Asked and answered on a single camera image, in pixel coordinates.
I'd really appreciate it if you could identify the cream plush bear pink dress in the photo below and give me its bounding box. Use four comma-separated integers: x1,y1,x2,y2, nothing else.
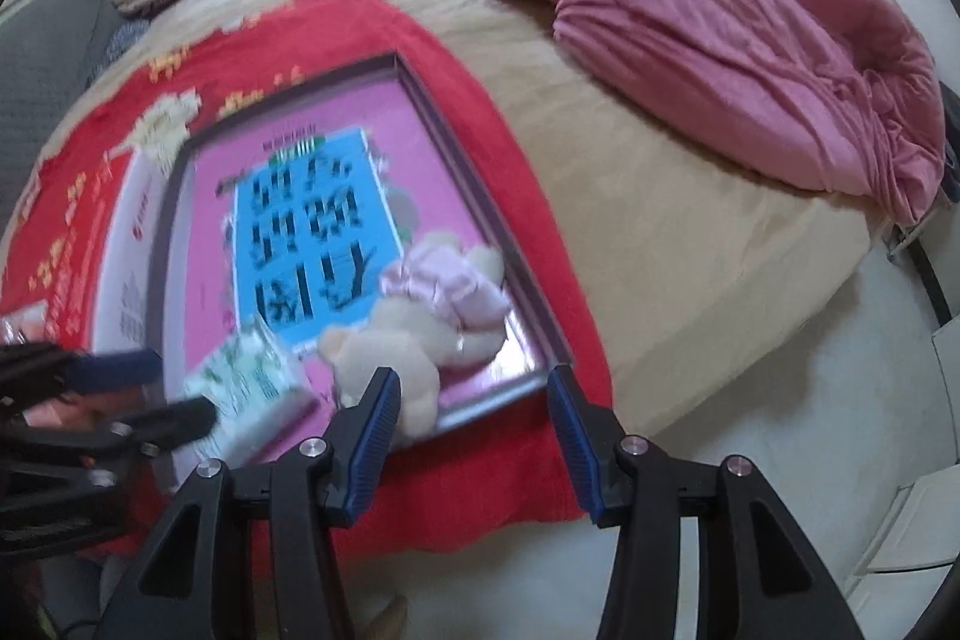
317,230,512,440

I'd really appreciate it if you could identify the red tissue box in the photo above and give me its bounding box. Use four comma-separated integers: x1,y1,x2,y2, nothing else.
46,149,167,354

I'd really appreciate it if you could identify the white cabinet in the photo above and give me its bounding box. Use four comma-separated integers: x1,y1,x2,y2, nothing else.
842,315,960,619

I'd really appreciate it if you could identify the red floral blanket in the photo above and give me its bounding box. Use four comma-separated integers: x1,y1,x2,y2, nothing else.
2,0,612,560

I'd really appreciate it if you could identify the dark tray with pink book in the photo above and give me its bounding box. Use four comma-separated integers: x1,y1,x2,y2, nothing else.
146,52,571,450

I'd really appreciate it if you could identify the beige bed sheet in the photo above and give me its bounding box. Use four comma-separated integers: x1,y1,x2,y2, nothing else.
43,0,882,434

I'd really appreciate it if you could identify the grey quilted headboard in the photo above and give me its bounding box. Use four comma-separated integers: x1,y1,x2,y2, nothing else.
0,0,124,220

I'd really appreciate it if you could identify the pink quilted duvet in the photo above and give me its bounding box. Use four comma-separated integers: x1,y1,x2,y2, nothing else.
547,0,946,224

